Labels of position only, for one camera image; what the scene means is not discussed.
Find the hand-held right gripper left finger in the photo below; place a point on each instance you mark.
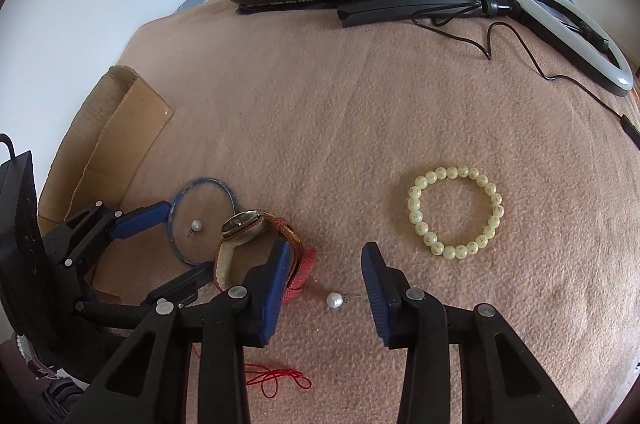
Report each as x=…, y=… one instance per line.
x=275, y=289

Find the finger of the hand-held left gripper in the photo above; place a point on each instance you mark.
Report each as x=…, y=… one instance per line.
x=142, y=219
x=185, y=284

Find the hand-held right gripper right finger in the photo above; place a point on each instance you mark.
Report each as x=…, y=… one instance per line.
x=375, y=294

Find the blue bangle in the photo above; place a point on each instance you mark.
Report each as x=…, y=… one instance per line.
x=171, y=231

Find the white pearl earring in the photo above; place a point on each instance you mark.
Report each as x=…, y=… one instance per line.
x=334, y=300
x=196, y=226

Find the cardboard box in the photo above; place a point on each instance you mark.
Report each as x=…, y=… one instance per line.
x=115, y=129

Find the white lace cloth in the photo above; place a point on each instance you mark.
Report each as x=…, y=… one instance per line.
x=27, y=349

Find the dark striped cloth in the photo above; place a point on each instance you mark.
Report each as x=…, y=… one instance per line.
x=62, y=396

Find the black folded tripod stand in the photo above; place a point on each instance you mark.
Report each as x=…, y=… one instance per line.
x=400, y=6

